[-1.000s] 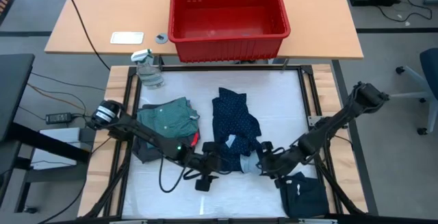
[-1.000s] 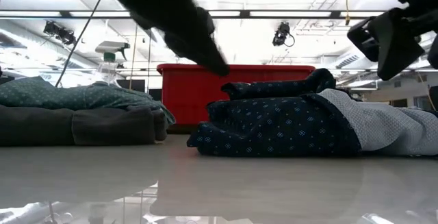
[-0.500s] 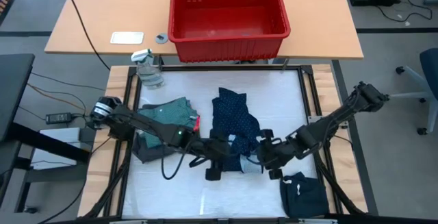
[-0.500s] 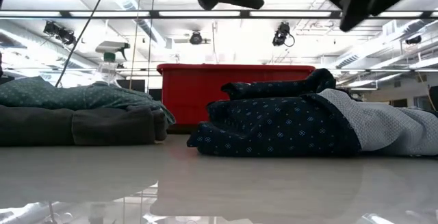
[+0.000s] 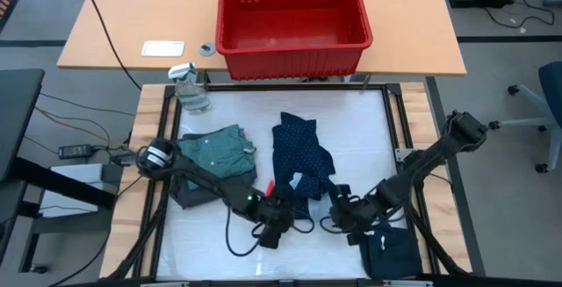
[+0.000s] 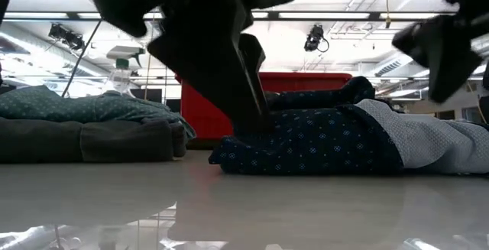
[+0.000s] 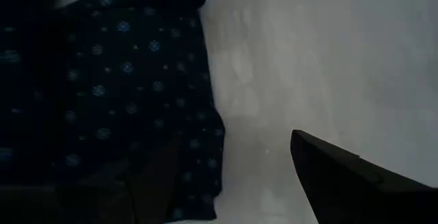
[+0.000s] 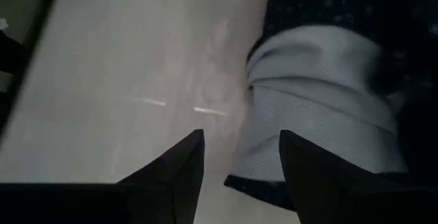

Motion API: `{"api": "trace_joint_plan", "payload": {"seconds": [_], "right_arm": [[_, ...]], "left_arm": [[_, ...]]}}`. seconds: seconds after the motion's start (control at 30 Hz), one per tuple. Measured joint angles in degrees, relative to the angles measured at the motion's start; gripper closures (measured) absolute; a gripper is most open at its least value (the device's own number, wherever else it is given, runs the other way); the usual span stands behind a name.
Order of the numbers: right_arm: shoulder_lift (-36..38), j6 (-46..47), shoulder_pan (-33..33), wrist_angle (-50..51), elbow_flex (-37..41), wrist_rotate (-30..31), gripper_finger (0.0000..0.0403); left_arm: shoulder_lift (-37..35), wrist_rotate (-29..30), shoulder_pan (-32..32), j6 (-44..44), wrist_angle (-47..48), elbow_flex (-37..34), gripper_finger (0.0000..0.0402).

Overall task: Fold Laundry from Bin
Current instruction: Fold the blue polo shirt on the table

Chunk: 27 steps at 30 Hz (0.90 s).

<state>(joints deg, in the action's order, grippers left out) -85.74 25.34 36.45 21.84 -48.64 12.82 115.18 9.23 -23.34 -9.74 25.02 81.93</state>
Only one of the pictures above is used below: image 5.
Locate green patterned shirt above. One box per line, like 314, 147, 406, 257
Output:
178, 124, 256, 191

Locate dark navy garment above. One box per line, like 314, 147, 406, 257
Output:
358, 223, 422, 280

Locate navy dotted garment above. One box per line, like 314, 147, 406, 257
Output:
270, 111, 337, 220

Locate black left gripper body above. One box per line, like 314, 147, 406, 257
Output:
249, 193, 296, 236

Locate long black cable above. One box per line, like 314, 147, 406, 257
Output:
78, 0, 142, 90

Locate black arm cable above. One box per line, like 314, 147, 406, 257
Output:
319, 214, 352, 235
226, 205, 316, 257

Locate light wooden desk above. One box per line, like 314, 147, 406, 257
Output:
56, 0, 467, 76

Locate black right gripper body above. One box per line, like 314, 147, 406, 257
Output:
330, 183, 382, 234

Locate black power adapter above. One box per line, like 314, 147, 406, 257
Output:
58, 144, 96, 161

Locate thin black floor cable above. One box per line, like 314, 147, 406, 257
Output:
482, 0, 555, 30

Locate black table frame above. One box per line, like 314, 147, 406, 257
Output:
104, 83, 473, 287

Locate clear spray bottle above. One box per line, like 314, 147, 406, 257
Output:
167, 61, 212, 113

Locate red plastic bin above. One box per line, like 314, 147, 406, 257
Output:
214, 0, 374, 81

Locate black side desk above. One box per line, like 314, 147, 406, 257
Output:
0, 67, 119, 282

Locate dark grey shorts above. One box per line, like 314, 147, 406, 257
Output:
169, 133, 260, 210

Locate white box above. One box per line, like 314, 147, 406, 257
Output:
41, 163, 124, 222

